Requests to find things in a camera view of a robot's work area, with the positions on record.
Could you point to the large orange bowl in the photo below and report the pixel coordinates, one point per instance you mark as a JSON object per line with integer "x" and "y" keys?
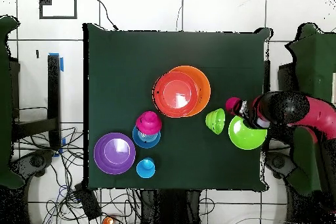
{"x": 203, "y": 87}

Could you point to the blue cup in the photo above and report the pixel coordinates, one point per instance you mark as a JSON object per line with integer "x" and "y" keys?
{"x": 145, "y": 167}

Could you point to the small black floor object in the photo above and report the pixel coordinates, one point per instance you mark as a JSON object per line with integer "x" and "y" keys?
{"x": 37, "y": 53}

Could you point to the green clothed side table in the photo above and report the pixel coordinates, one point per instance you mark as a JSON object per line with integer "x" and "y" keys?
{"x": 315, "y": 63}
{"x": 5, "y": 103}

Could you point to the blue tape strip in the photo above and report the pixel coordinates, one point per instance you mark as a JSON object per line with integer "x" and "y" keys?
{"x": 62, "y": 64}

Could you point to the red bowl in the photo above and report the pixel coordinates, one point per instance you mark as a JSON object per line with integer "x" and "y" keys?
{"x": 176, "y": 95}

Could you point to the dark green tablecloth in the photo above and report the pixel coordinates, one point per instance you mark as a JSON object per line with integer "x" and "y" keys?
{"x": 131, "y": 63}

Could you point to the grey chair base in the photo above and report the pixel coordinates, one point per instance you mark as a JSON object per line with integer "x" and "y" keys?
{"x": 36, "y": 161}
{"x": 278, "y": 162}

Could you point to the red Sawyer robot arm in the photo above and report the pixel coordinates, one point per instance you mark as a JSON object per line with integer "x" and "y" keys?
{"x": 288, "y": 108}

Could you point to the large green bowl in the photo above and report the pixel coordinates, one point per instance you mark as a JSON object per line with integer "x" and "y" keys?
{"x": 245, "y": 137}

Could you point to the small orange object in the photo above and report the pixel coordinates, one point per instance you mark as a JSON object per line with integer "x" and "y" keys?
{"x": 107, "y": 221}

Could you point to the black metal stand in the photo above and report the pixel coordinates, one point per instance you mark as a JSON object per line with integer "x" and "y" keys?
{"x": 53, "y": 90}

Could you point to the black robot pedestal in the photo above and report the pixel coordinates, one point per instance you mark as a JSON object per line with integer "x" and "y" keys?
{"x": 170, "y": 208}

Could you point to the pink cup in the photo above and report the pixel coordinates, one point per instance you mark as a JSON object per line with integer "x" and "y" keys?
{"x": 232, "y": 104}

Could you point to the blue bowl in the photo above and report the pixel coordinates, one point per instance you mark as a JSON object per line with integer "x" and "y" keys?
{"x": 145, "y": 141}

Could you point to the purple bowl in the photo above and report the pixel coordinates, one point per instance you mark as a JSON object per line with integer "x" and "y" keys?
{"x": 114, "y": 153}

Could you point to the small green bowl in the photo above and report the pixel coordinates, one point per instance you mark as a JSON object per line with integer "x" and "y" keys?
{"x": 215, "y": 121}

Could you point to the pink bowl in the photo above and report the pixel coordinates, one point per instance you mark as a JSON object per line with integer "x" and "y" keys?
{"x": 148, "y": 122}

